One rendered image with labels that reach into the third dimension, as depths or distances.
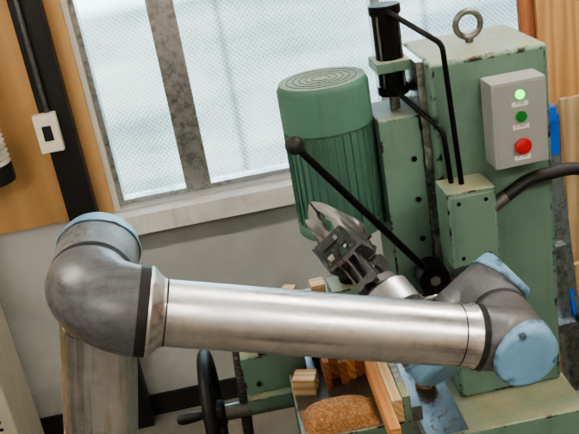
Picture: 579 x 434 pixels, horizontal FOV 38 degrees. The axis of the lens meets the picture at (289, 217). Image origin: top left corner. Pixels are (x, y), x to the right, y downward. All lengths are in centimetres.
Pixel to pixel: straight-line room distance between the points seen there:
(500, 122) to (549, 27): 144
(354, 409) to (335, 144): 50
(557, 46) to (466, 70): 143
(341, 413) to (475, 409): 32
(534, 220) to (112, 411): 89
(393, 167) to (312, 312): 61
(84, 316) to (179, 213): 193
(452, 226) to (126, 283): 72
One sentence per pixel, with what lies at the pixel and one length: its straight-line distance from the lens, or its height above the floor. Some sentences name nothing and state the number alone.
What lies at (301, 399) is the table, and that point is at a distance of 174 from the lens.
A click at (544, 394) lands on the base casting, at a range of 186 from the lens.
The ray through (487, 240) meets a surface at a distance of 160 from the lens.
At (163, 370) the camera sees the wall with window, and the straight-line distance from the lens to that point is 333.
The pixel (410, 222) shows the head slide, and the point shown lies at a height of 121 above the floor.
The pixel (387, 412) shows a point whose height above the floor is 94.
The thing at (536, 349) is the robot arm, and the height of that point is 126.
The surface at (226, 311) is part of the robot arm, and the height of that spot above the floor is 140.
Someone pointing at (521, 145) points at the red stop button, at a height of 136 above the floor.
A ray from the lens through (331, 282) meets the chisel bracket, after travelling 178.
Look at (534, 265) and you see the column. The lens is 175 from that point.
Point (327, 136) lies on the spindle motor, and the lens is 156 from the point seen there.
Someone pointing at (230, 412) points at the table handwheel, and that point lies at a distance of 189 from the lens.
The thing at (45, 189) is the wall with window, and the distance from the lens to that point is 302.
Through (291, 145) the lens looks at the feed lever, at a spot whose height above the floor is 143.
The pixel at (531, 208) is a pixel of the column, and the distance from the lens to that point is 170.
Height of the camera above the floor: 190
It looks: 23 degrees down
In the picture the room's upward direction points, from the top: 10 degrees counter-clockwise
